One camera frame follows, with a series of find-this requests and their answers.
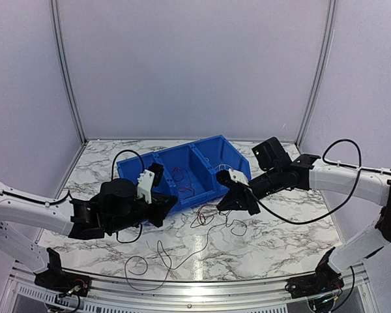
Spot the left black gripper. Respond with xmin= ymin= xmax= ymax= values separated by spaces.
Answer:
xmin=108 ymin=192 xmax=179 ymax=234

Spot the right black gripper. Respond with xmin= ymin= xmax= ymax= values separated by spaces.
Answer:
xmin=217 ymin=166 xmax=283 ymax=215

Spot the red wire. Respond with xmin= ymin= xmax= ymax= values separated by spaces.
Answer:
xmin=123 ymin=166 xmax=248 ymax=291

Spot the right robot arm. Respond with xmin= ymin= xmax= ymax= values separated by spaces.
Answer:
xmin=216 ymin=137 xmax=391 ymax=292

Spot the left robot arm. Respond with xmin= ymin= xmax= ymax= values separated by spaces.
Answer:
xmin=0 ymin=170 xmax=178 ymax=290

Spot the blue three-compartment plastic bin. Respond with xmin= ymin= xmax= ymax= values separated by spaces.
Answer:
xmin=117 ymin=135 xmax=252 ymax=214

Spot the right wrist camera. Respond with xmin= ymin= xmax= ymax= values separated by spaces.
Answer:
xmin=216 ymin=168 xmax=249 ymax=188

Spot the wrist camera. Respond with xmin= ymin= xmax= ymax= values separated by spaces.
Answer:
xmin=216 ymin=168 xmax=249 ymax=188
xmin=137 ymin=162 xmax=164 ymax=204

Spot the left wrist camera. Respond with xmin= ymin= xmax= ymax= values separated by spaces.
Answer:
xmin=137 ymin=162 xmax=164 ymax=204

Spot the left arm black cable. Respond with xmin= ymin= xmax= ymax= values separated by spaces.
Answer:
xmin=110 ymin=149 xmax=146 ymax=244

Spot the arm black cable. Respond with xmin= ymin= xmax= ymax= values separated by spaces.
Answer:
xmin=110 ymin=149 xmax=146 ymax=244
xmin=247 ymin=139 xmax=391 ymax=226

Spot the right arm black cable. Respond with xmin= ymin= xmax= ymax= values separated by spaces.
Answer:
xmin=247 ymin=139 xmax=391 ymax=226

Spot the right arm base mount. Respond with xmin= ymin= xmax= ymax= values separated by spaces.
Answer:
xmin=285 ymin=273 xmax=344 ymax=299

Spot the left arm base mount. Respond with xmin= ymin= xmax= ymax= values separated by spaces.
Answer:
xmin=35 ymin=271 xmax=91 ymax=297

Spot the aluminium front rail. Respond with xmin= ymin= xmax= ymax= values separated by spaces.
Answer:
xmin=6 ymin=257 xmax=371 ymax=313

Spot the left aluminium frame post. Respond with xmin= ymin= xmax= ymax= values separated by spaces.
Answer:
xmin=50 ymin=0 xmax=87 ymax=145

